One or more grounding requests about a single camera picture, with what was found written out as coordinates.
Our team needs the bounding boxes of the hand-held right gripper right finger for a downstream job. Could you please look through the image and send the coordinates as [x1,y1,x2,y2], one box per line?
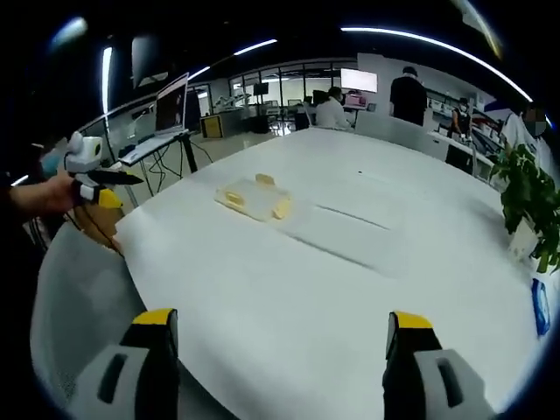
[382,310,496,420]

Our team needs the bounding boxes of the long ceiling light strip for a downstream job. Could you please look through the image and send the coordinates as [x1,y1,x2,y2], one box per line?
[340,26,534,103]

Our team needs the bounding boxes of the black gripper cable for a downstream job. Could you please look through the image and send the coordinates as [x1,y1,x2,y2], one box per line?
[64,205,124,257]

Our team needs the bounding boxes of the open laptop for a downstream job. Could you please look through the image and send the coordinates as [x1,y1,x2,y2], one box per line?
[154,72,191,136]

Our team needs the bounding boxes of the wall screen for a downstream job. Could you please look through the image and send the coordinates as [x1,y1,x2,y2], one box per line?
[340,67,379,95]

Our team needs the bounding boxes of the clear plastic buckle cream clips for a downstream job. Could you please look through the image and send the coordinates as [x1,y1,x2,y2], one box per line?
[213,172,294,223]

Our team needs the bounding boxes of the short ceiling light strip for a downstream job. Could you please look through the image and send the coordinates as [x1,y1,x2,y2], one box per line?
[233,38,278,57]

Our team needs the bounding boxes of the yellow cabinet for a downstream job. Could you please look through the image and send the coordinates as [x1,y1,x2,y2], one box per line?
[199,114,225,140]

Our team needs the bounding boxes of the green potted plant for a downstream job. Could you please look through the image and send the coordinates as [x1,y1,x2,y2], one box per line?
[488,143,560,275]

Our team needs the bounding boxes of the blue packet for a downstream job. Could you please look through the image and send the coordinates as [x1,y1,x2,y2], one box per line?
[530,278,553,338]

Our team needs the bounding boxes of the person's left hand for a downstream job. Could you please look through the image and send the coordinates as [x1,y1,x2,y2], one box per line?
[39,171,83,213]

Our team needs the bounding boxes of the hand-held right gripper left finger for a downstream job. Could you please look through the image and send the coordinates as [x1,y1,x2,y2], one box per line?
[72,308,180,420]

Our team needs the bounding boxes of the white laptop stand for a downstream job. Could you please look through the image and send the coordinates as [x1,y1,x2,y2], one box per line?
[117,129,199,198]

